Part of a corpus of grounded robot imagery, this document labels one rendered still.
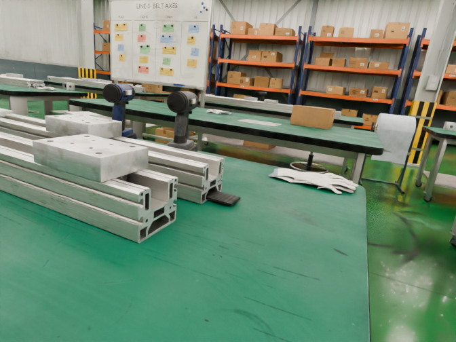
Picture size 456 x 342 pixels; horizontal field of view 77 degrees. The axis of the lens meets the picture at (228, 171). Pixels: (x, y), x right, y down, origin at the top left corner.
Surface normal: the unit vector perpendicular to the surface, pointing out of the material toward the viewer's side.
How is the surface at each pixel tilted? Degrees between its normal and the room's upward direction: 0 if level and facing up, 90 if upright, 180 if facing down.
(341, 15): 90
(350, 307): 0
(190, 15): 90
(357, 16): 90
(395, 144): 103
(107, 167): 90
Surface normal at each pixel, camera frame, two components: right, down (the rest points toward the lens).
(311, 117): -0.48, 0.18
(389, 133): -0.37, 0.39
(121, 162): 0.90, 0.21
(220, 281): 0.10, -0.96
